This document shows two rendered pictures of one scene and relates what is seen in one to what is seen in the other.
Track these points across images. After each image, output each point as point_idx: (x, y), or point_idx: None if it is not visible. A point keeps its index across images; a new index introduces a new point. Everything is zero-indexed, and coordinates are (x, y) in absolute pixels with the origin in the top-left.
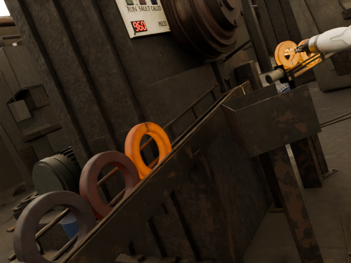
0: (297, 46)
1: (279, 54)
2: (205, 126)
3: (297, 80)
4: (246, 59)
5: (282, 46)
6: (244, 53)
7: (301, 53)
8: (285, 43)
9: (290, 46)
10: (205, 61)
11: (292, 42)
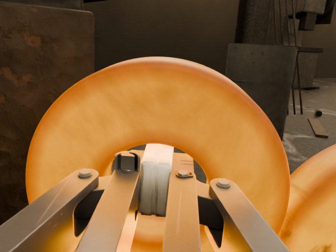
0: (287, 166)
1: (37, 155)
2: None
3: None
4: (53, 59)
5: (105, 102)
6: (57, 28)
7: (297, 244)
8: (158, 82)
9: (195, 137)
10: None
11: (240, 108)
